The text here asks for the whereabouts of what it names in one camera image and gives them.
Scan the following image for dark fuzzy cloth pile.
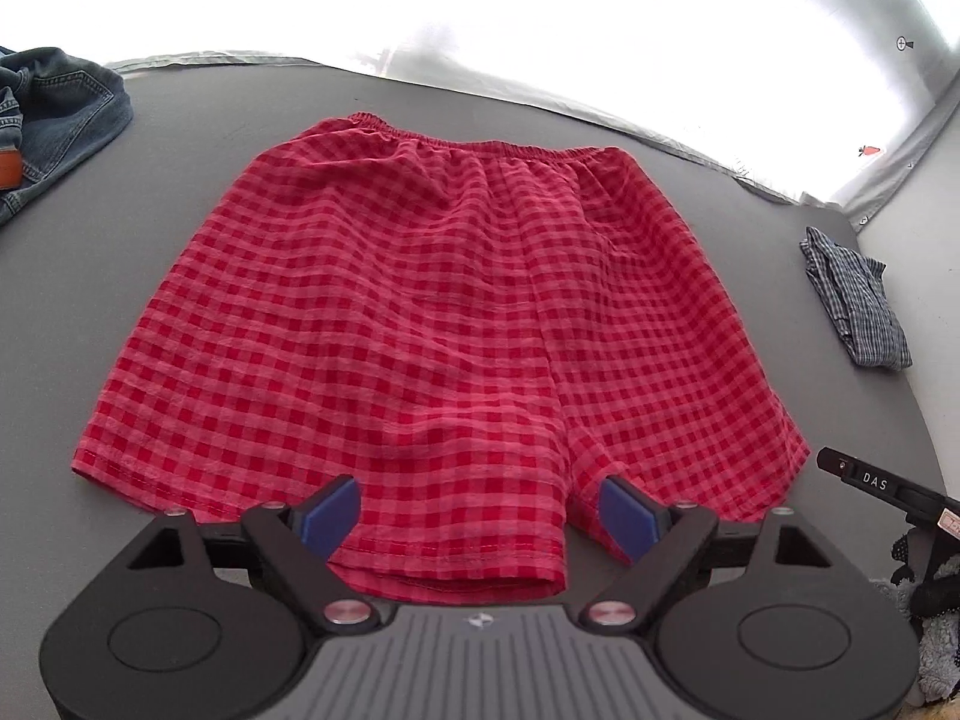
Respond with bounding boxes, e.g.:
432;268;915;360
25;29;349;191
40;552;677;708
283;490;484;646
872;527;958;718

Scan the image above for white printed curtain sheet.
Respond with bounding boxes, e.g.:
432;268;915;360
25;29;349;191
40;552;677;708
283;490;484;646
2;0;958;224

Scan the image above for blue denim jeans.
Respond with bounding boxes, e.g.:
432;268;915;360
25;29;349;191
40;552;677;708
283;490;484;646
2;47;133;223

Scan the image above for red checked shorts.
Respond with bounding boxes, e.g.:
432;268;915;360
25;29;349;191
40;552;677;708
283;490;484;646
71;114;809;605

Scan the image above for folded blue plaid shirt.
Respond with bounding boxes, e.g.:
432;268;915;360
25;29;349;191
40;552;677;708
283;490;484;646
799;226;913;371

